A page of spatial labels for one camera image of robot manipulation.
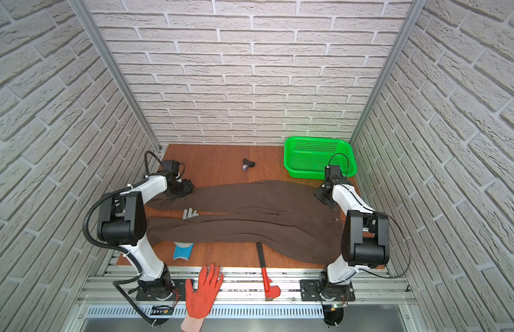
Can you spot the grey blue work glove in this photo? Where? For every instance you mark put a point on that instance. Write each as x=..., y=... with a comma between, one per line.
x=183, y=250

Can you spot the brown trousers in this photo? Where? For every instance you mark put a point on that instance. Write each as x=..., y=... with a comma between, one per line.
x=285, y=216

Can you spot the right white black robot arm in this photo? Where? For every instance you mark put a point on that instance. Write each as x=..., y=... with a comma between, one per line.
x=365, y=239

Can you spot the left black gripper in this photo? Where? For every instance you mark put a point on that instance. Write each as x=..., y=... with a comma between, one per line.
x=181, y=189

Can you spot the green plastic basket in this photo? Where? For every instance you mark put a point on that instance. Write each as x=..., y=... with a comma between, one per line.
x=307, y=158

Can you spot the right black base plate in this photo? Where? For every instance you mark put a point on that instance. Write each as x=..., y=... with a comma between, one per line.
x=313, y=290

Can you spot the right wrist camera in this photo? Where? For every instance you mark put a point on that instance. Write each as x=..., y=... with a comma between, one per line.
x=333, y=173

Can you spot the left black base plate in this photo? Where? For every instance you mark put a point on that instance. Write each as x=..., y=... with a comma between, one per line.
x=157, y=292

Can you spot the small black clamp part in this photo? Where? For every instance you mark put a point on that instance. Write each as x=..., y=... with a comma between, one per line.
x=247, y=164

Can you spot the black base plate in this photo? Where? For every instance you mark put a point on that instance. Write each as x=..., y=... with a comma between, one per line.
x=157, y=292
x=313, y=290

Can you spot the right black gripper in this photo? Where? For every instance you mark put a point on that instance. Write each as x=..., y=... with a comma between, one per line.
x=321, y=194

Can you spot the aluminium mounting rail frame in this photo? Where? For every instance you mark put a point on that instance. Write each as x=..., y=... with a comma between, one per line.
x=242, y=295

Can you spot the red black pipe wrench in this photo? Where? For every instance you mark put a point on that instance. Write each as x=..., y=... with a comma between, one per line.
x=271, y=291

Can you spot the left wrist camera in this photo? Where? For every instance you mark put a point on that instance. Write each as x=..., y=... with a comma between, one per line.
x=171, y=166

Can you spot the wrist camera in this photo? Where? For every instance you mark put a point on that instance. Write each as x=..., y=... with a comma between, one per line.
x=171, y=166
x=333, y=173

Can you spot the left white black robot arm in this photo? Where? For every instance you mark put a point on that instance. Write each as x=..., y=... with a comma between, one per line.
x=123, y=223

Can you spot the red work glove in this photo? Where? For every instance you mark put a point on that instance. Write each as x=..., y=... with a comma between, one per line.
x=199, y=301

